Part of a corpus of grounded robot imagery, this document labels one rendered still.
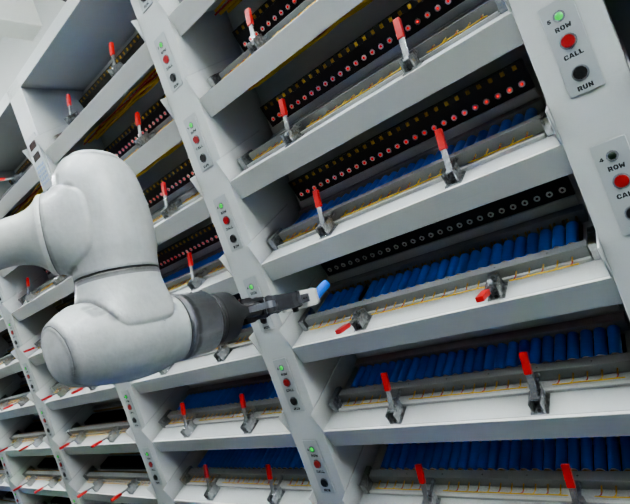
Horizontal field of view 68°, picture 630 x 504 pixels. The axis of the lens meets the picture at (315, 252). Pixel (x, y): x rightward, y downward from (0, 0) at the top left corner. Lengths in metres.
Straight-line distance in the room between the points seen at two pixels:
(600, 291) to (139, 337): 0.60
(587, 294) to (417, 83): 0.40
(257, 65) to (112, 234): 0.50
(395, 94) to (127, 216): 0.45
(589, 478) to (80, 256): 0.83
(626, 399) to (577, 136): 0.38
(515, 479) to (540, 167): 0.55
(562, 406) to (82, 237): 0.71
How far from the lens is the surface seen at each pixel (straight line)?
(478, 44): 0.76
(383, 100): 0.81
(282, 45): 0.94
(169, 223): 1.21
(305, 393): 1.04
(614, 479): 0.94
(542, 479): 0.97
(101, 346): 0.57
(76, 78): 1.77
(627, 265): 0.73
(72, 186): 0.62
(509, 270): 0.80
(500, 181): 0.74
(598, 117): 0.71
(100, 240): 0.60
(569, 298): 0.76
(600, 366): 0.85
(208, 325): 0.64
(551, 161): 0.72
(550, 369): 0.86
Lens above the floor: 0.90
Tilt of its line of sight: 1 degrees up
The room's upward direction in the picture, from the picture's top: 21 degrees counter-clockwise
